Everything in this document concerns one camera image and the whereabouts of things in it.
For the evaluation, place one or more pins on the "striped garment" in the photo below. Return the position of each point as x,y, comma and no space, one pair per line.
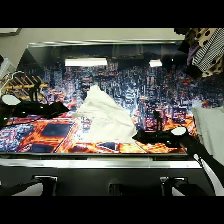
208,50

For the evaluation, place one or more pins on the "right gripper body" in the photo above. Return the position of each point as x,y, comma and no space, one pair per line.
146,137

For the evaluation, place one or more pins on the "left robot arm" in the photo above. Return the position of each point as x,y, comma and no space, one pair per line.
26,108

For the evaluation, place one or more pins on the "white garment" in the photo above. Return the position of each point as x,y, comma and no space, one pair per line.
103,116

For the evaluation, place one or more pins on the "silver frame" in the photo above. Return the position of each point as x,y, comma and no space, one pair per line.
100,163

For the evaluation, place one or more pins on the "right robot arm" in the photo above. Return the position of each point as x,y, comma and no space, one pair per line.
195,146

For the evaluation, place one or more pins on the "purple garment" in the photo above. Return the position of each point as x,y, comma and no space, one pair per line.
192,53

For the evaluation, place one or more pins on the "dotted garment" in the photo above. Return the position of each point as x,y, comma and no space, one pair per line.
200,34

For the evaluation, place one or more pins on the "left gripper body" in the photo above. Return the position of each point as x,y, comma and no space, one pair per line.
57,109

